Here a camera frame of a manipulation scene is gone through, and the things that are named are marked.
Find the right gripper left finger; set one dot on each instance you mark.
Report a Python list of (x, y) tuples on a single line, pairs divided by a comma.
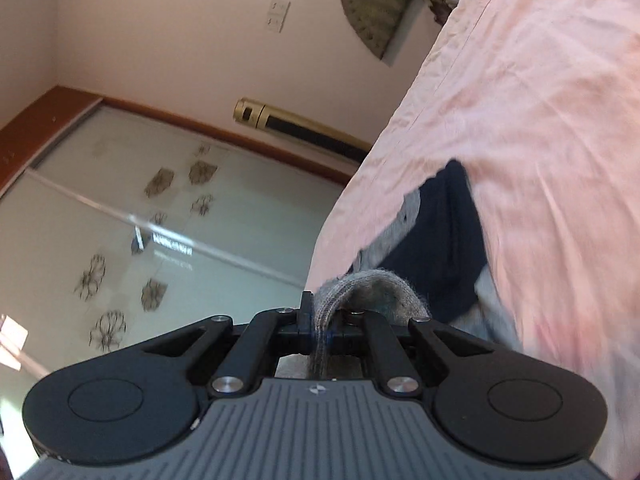
[(138, 401)]

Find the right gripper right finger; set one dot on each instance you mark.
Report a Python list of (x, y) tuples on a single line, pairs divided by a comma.
[(497, 404)]

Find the grey and navy knit sweater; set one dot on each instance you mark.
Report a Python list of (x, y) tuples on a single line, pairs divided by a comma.
[(429, 262)]

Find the glass sliding wardrobe door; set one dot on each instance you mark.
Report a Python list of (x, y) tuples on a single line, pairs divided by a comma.
[(85, 271)]

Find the gold tower air conditioner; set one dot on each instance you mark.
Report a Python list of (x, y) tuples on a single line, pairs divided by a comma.
[(267, 118)]

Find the pink bed sheet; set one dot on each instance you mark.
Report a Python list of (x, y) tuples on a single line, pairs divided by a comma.
[(539, 100)]

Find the brown wooden door frame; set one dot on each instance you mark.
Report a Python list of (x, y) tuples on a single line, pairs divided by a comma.
[(76, 134)]

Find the white wall socket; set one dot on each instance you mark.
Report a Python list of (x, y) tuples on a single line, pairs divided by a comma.
[(276, 15)]

